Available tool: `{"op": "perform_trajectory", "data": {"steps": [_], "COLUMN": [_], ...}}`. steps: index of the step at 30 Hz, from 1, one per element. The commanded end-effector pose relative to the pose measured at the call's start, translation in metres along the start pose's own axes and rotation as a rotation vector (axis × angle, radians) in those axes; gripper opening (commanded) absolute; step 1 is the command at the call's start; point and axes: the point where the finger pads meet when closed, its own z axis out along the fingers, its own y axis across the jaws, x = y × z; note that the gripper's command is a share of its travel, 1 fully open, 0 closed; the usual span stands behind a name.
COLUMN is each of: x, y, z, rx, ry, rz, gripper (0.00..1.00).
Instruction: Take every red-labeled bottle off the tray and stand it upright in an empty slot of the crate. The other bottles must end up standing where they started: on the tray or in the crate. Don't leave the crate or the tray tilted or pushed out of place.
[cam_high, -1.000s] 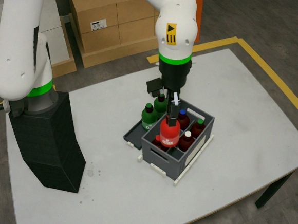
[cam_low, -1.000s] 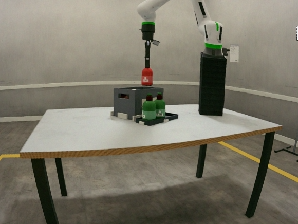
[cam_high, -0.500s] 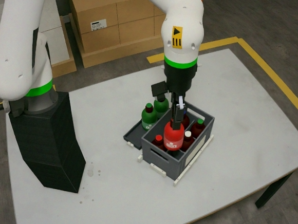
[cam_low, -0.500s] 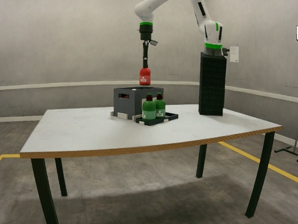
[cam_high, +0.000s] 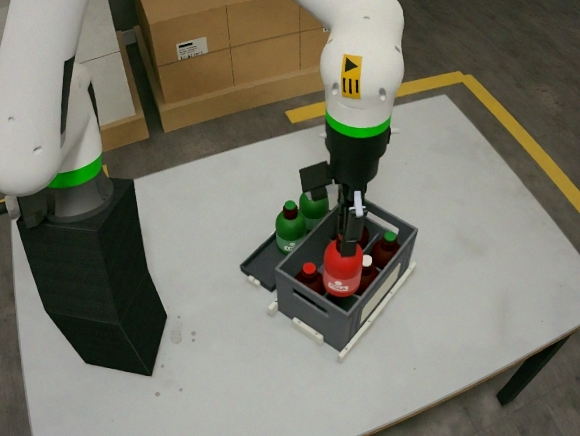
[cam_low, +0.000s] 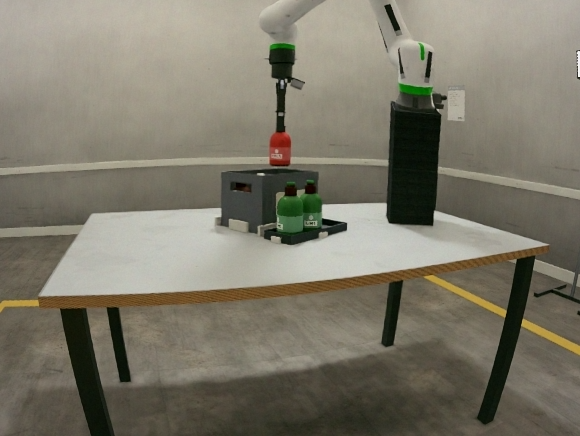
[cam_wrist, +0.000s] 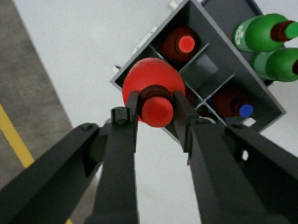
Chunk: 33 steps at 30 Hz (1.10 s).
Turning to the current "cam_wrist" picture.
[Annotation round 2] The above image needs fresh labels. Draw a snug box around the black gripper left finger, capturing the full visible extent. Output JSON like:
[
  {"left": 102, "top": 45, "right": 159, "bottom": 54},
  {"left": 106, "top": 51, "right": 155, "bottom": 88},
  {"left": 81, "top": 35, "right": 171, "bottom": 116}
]
[{"left": 0, "top": 91, "right": 140, "bottom": 224}]

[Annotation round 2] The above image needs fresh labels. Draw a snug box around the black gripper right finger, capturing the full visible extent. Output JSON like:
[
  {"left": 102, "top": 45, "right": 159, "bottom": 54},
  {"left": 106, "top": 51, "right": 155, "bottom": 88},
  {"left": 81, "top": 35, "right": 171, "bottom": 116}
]
[{"left": 172, "top": 91, "right": 298, "bottom": 224}]

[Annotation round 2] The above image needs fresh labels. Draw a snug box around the grey divided crate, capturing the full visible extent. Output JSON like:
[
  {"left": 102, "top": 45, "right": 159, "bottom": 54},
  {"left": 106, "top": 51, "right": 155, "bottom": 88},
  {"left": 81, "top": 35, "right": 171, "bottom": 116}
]
[{"left": 112, "top": 7, "right": 284, "bottom": 134}]

